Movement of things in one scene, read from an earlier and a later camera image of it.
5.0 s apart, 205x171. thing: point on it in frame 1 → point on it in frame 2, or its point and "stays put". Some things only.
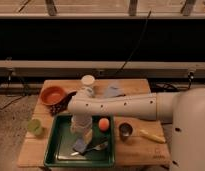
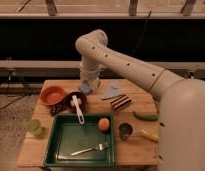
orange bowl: x=53 y=95 stays put
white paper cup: x=87 y=85 → x=96 y=83
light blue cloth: x=113 y=90 stays put
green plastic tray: x=60 y=144 stays put
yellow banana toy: x=153 y=137 stays put
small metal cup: x=125 y=130 stays put
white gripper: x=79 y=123 → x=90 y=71
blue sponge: x=80 y=146 → x=86 y=87
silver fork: x=96 y=148 stays put
